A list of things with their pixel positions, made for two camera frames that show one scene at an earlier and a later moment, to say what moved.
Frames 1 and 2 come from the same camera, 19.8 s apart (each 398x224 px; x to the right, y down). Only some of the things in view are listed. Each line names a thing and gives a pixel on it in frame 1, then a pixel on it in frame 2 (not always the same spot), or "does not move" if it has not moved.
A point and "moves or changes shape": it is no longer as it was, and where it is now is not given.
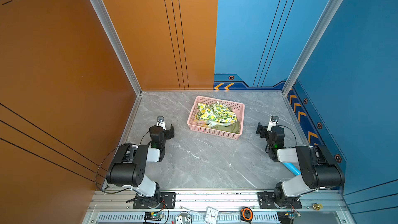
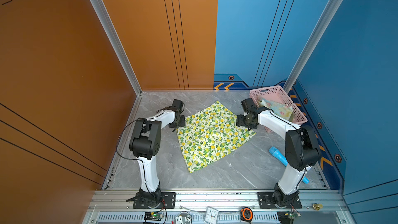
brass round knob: x=317 y=206 does not move
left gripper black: x=169 y=133 to x=182 y=124
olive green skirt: x=231 y=127 to x=291 y=118
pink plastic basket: x=238 y=109 to x=278 y=93
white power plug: x=183 y=218 does not move
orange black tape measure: x=246 y=214 does not move
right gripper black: x=264 y=130 to x=239 y=122
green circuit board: x=153 y=216 does not move
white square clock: x=211 y=215 does not move
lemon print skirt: x=217 y=111 moves or changes shape
